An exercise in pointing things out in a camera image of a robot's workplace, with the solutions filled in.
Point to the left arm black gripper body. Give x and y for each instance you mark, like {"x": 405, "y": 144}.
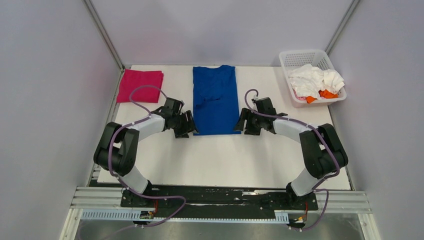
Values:
{"x": 180, "y": 126}

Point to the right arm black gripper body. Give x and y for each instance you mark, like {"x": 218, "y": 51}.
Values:
{"x": 254, "y": 123}

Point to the blue t shirt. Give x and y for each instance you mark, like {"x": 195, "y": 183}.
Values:
{"x": 215, "y": 100}

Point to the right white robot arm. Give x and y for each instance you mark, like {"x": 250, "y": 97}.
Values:
{"x": 322, "y": 151}

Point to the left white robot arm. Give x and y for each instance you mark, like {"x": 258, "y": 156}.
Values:
{"x": 117, "y": 148}

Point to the folded pink t shirt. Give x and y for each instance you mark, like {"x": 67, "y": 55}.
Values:
{"x": 133, "y": 79}

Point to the white crumpled t shirt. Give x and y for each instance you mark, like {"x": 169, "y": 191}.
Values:
{"x": 308, "y": 80}

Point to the orange garment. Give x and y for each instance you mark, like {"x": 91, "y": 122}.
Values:
{"x": 323, "y": 94}

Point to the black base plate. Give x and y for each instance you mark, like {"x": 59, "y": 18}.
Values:
{"x": 204, "y": 197}

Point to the left aluminium frame post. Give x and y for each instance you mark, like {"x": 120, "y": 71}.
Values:
{"x": 95, "y": 17}

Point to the aluminium frame post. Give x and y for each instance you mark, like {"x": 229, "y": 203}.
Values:
{"x": 342, "y": 25}
{"x": 95, "y": 17}

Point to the white slotted cable duct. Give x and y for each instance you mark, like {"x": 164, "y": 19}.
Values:
{"x": 223, "y": 214}

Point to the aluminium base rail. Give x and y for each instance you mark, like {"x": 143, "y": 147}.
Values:
{"x": 340, "y": 201}

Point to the right aluminium frame post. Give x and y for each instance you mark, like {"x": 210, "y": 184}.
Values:
{"x": 342, "y": 25}

